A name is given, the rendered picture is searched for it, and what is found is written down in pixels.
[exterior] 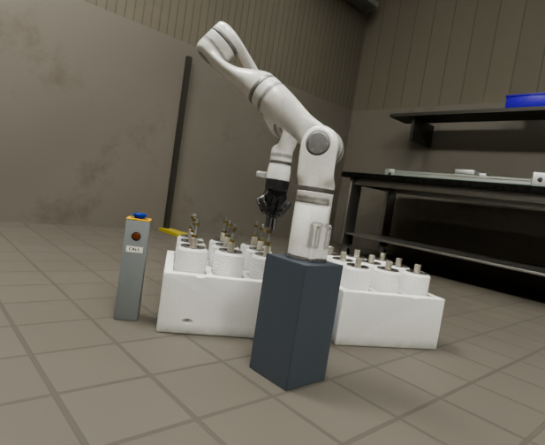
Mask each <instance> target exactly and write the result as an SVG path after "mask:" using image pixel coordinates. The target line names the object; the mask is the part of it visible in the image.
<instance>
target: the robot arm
mask: <svg viewBox="0 0 545 445"><path fill-rule="evenodd" d="M197 50H198V52H199V54H200V56H201V57H202V58H203V60H204V61H206V62H207V63H208V65H210V66H211V67H212V68H213V69H215V70H216V71H217V72H218V73H220V74H221V75H222V76H223V77H224V78H226V79H227V80H228V81H229V82H230V83H231V84H232V85H233V86H234V87H235V88H237V89H238V91H239V92H240V93H241V94H242V95H244V96H245V98H247V100H248V101H250V103H252V104H253V106H254V107H255V108H256V109H257V110H259V112H260V113H261V114H262V115H263V117H264V120H265V122H266V124H267V126H268V128H269V130H270V131H271V133H272V134H273V135H275V136H276V137H278V138H279V139H280V140H279V143H278V144H276V145H274V146H273V147H272V149H271V154H270V160H269V167H268V171H267V172H263V171H257V172H256V176H257V177H263V178H266V183H265V191H264V193H263V195H262V196H261V197H260V198H256V199H255V200H256V202H257V204H258V206H259V209H260V211H261V213H262V214H263V215H265V216H266V222H265V227H266V229H268V230H270V229H272V230H274V229H275V227H276V219H277V218H278V217H282V216H283V215H284V214H285V213H286V212H287V211H288V209H289V208H290V207H291V206H292V204H291V203H290V202H289V201H288V200H287V195H286V193H287V192H288V187H289V182H290V175H291V160H292V154H293V151H294V149H295V147H296V146H297V143H299V144H300V150H299V164H298V171H297V178H298V188H297V189H298V190H297V194H296V200H295V206H294V211H293V217H292V223H291V234H290V239H289V245H288V252H287V257H288V258H290V259H293V260H298V261H304V262H307V263H326V261H327V256H328V250H329V240H330V234H331V229H332V227H331V225H329V219H330V213H331V208H332V202H333V197H334V195H333V194H334V191H335V181H334V171H335V165H336V163H338V162H339V161H340V160H341V159H342V157H343V154H344V143H343V141H342V139H341V138H340V136H339V135H338V134H337V133H336V132H334V131H333V130H332V129H331V128H329V127H328V126H325V125H323V124H322V123H320V122H319V121H318V120H316V119H315V118H314V117H313V116H312V115H311V114H309V112H308V111H307V110H306V109H305V108H304V107H303V105H302V104H301V103H300V102H299V101H298V99H297V98H296V97H295V96H294V95H293V94H292V93H291V92H290V91H289V90H288V89H287V87H286V86H285V85H283V84H282V83H281V82H280V81H279V80H278V79H277V78H276V77H274V76H273V75H272V74H271V73H269V72H265V71H260V70H258V68H257V66H256V65H255V63H254V61H253V59H252V58H251V56H250V55H249V53H248V51H247V50H246V47H245V46H244V44H243V42H242V41H241V40H240V39H239V37H238V35H237V34H236V32H235V31H234V30H233V29H232V28H231V27H230V26H229V25H228V24H226V23H225V22H222V21H219V22H218V23H217V24H216V25H214V26H213V27H212V29H210V30H209V31H208V32H207V33H206V34H205V35H204V36H203V37H202V38H201V39H200V40H199V42H198V43H197ZM236 55H237V57H238V59H239V61H240V63H241V65H242V68H239V67H237V66H234V65H232V64H229V63H228V62H229V61H230V60H231V59H232V58H233V57H234V56H236ZM264 202H266V206H265V204H264ZM282 205H283V206H282ZM281 206H282V207H281ZM271 227H272V228H271Z"/></svg>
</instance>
